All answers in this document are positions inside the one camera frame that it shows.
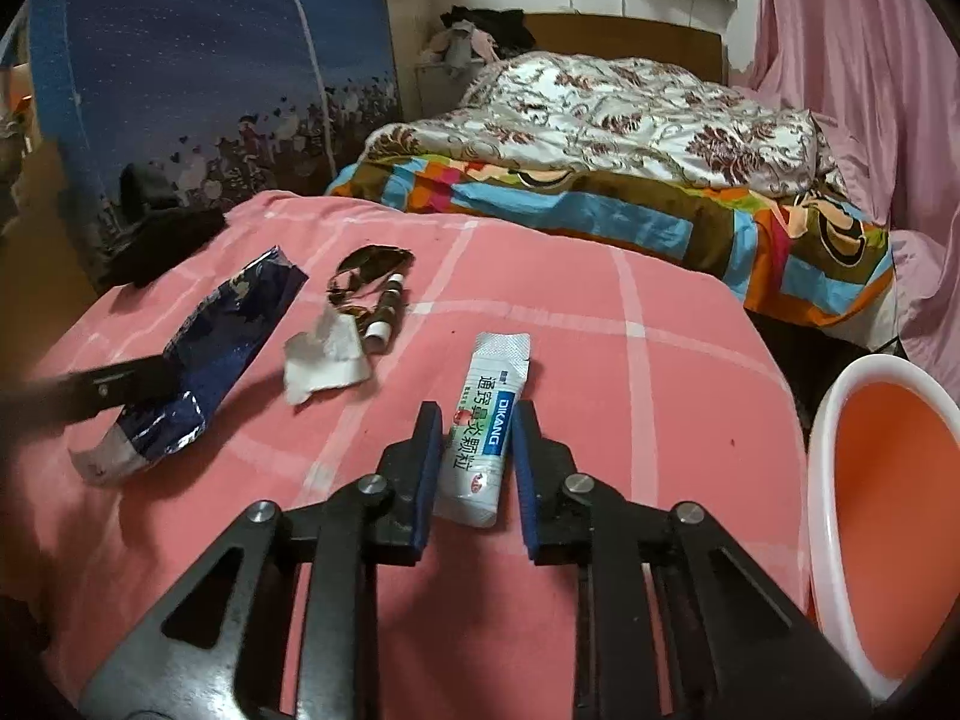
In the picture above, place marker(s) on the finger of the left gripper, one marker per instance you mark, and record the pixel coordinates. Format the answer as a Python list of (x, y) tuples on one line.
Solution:
[(43, 405)]

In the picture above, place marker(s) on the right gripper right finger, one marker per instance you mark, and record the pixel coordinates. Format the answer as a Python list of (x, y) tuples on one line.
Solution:
[(675, 619)]

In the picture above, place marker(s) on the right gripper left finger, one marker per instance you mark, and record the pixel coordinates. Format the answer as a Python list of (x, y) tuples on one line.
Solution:
[(281, 597)]

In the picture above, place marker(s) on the white medicine sachet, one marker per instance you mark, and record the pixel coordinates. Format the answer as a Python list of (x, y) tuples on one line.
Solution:
[(473, 464)]

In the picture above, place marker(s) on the blue snack wrapper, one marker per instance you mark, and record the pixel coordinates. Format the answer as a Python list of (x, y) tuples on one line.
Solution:
[(210, 352)]

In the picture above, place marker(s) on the white paper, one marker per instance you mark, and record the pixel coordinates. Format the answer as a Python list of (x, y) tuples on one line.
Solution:
[(328, 357)]

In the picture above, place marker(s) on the dark thread spool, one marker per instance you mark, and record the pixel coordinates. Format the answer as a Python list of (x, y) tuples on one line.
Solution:
[(380, 329)]

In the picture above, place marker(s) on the brown dried peel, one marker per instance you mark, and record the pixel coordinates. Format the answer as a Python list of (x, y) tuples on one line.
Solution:
[(364, 269)]

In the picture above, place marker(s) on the orange trash bin white rim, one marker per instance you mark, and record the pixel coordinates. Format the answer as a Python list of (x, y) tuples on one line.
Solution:
[(882, 517)]

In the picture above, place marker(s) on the black bag on bed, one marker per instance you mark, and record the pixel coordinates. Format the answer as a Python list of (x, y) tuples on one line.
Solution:
[(157, 232)]

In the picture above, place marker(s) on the pink plaid blanket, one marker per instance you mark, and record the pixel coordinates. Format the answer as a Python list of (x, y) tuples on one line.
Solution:
[(653, 376)]

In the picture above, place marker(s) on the blue fabric wardrobe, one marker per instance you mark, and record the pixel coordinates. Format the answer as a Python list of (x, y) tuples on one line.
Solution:
[(225, 98)]

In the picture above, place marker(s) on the colourful cartoon bed sheet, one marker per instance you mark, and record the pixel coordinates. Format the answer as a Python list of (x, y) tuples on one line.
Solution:
[(811, 260)]

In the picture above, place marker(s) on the white nightstand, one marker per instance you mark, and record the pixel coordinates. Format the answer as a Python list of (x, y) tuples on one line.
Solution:
[(441, 87)]

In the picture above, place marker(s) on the clothes pile on nightstand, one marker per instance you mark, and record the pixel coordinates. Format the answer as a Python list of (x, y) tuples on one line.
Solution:
[(469, 34)]

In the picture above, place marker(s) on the floral white duvet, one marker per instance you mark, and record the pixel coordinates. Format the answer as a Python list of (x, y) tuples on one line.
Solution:
[(634, 117)]

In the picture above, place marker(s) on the wooden headboard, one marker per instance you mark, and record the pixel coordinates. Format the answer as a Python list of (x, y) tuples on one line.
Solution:
[(617, 37)]

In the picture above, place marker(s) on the pink curtain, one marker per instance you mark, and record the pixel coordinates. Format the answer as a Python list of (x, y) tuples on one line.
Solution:
[(884, 74)]

